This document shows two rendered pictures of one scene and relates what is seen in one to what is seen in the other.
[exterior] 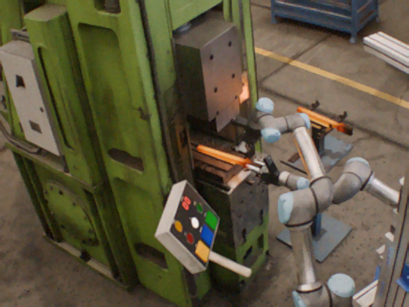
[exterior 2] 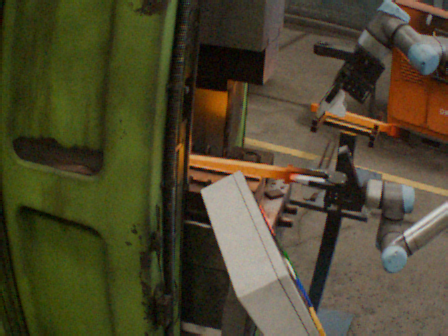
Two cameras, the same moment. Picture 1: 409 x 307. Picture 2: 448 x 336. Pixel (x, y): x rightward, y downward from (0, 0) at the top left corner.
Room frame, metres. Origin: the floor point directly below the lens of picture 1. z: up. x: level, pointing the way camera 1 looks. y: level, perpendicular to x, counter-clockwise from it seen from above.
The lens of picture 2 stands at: (1.08, 0.64, 1.68)
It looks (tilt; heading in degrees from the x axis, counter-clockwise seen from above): 25 degrees down; 331
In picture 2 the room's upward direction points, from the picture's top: 5 degrees clockwise
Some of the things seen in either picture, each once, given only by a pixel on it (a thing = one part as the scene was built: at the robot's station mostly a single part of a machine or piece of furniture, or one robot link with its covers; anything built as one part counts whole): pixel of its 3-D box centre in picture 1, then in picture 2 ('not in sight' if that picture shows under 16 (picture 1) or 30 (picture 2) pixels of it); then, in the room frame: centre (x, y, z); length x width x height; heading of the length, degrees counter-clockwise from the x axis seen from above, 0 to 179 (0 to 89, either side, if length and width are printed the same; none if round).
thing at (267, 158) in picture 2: (242, 150); (249, 165); (2.47, -0.22, 0.95); 0.12 x 0.08 x 0.06; 48
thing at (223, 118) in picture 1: (195, 104); (188, 46); (2.44, 0.01, 1.32); 0.42 x 0.20 x 0.10; 48
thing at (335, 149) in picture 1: (318, 153); (340, 187); (2.60, -0.70, 0.74); 0.40 x 0.30 x 0.02; 131
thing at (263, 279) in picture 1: (250, 281); not in sight; (2.26, -0.18, 0.01); 0.58 x 0.39 x 0.01; 138
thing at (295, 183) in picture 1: (298, 183); (396, 199); (2.06, -0.45, 1.00); 0.11 x 0.08 x 0.09; 48
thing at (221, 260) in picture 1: (215, 258); not in sight; (1.98, 0.02, 0.62); 0.44 x 0.05 x 0.05; 48
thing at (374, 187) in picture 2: (285, 178); (372, 193); (2.11, -0.39, 1.00); 0.08 x 0.05 x 0.08; 138
